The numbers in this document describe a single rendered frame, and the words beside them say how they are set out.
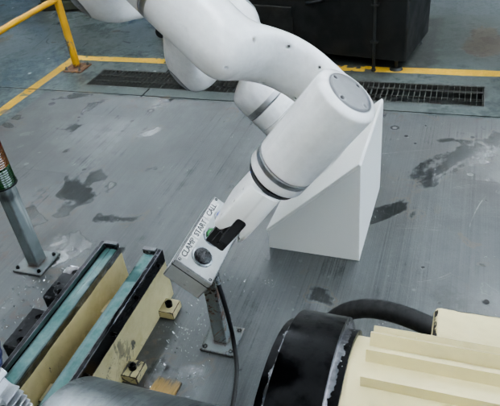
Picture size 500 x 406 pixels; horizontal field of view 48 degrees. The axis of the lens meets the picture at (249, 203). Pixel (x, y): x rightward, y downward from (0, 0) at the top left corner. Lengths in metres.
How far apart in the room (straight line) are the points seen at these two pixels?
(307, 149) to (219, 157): 1.00
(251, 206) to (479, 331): 0.37
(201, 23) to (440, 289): 0.76
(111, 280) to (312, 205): 0.45
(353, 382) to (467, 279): 0.90
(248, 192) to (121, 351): 0.47
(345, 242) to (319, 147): 0.59
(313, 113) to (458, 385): 0.37
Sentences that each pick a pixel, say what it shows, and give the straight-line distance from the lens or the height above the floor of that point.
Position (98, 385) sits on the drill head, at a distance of 0.68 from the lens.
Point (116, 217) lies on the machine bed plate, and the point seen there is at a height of 0.80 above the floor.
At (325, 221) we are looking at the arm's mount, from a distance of 1.21.
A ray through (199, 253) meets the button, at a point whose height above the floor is 1.08.
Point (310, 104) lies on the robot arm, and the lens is 0.65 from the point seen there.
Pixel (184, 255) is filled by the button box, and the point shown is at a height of 1.08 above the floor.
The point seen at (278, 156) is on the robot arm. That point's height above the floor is 1.29.
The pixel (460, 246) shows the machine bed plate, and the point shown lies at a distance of 1.33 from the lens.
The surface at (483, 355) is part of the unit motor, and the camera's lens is 0.40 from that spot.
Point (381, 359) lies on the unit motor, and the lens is 0.38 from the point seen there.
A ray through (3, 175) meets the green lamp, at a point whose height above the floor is 1.06.
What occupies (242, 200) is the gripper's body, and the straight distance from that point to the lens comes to 0.74.
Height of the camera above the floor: 1.65
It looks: 36 degrees down
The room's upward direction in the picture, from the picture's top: 7 degrees counter-clockwise
